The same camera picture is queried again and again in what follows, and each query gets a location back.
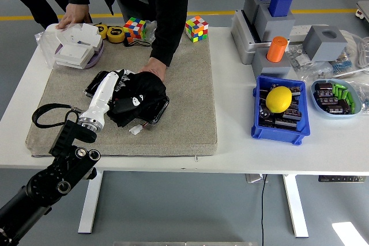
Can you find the person's right hand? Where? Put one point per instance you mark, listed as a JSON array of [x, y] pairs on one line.
[[75, 12]]

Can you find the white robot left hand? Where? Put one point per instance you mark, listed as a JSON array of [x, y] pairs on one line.
[[101, 96]]

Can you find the person's left hand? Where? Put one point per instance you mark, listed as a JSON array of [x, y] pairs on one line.
[[154, 68]]

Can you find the glossy black panel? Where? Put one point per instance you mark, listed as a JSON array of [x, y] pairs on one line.
[[93, 84]]

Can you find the black rag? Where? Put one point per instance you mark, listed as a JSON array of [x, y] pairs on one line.
[[147, 87]]

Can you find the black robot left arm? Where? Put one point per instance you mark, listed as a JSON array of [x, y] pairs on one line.
[[66, 168]]

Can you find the person's left forearm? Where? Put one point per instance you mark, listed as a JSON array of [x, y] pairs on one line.
[[167, 47]]

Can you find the black table control panel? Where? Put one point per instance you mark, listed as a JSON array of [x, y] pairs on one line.
[[341, 178]]

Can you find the white folded carton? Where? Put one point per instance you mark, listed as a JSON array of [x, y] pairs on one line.
[[86, 34]]

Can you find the yellow tape measure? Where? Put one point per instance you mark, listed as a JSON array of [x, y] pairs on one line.
[[116, 34], [101, 30]]

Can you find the small clear plastic bag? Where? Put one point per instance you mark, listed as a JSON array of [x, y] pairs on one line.
[[150, 31]]

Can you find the white square box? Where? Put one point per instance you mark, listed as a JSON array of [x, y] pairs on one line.
[[73, 53]]

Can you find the purple round dish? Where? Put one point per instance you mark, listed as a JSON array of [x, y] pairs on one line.
[[96, 56]]

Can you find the large clear plastic bag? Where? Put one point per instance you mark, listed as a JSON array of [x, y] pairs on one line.
[[46, 41]]

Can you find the grey-brown mat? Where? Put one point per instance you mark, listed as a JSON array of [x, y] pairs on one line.
[[184, 99]]

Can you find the colourful puzzle cube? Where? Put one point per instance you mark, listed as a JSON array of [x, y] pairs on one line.
[[134, 29], [197, 29]]

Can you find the white table leg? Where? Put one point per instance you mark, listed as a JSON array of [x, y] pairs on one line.
[[295, 205], [90, 200]]

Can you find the grey holder block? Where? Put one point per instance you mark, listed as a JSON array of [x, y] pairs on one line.
[[274, 28], [271, 68], [250, 5]]

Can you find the black capacitor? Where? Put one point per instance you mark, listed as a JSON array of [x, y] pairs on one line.
[[264, 112], [295, 90], [327, 101], [323, 86], [324, 93], [335, 109], [292, 115], [286, 124]]

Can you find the orange cylinder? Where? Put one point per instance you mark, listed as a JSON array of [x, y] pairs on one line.
[[276, 50]]

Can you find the yellow lemon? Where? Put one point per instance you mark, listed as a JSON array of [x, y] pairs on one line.
[[278, 99]]

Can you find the blue bottle-shaped block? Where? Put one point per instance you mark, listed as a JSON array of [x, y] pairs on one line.
[[280, 2]]

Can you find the blue plastic bin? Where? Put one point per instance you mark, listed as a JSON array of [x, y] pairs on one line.
[[281, 138]]

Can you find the bag of metal parts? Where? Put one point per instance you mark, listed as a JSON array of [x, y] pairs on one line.
[[298, 57]]

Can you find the bag of small screws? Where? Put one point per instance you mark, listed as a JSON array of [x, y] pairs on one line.
[[317, 71]]

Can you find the light blue tray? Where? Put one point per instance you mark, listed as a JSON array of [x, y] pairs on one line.
[[317, 107]]

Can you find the grey block with round hole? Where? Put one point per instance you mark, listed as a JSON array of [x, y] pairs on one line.
[[323, 47]]

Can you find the green cylinder cell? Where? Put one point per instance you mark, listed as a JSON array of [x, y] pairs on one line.
[[352, 108], [340, 94], [335, 91], [345, 94], [340, 86], [350, 98]]

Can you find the bag of blue resistors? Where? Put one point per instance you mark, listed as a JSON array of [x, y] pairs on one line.
[[343, 66]]

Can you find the thin white rod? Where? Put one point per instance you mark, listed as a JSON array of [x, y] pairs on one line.
[[354, 72]]

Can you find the crumpled clear bag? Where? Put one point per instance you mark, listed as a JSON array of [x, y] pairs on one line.
[[363, 93]]

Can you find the grey cart with red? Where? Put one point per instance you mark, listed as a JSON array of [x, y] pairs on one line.
[[363, 11]]

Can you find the light grey enclosure box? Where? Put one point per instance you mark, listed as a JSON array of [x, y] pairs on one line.
[[240, 43]]

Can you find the grey under-table bracket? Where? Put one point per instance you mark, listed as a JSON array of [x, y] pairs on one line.
[[255, 178]]

